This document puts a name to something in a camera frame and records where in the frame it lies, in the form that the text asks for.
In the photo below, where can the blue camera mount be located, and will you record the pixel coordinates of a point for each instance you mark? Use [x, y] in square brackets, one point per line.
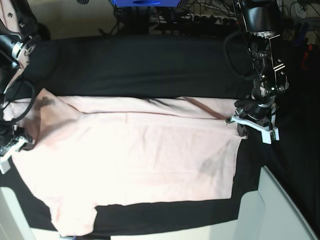
[145, 3]

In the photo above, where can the black table cloth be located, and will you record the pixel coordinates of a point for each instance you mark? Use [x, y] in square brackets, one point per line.
[172, 66]

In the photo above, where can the pink T-shirt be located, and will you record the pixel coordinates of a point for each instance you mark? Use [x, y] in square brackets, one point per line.
[100, 151]

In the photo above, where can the white power strip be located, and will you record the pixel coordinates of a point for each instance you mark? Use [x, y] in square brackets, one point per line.
[225, 20]

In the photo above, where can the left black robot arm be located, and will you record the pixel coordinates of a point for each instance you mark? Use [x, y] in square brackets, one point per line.
[259, 25]

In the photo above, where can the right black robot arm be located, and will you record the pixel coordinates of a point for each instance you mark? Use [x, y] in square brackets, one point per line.
[18, 38]

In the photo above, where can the red clamp right edge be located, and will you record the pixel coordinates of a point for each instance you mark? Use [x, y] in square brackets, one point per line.
[306, 53]

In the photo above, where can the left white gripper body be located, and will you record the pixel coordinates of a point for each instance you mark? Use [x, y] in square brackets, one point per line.
[258, 115]

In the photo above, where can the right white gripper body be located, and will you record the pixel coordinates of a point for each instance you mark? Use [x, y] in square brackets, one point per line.
[15, 140]

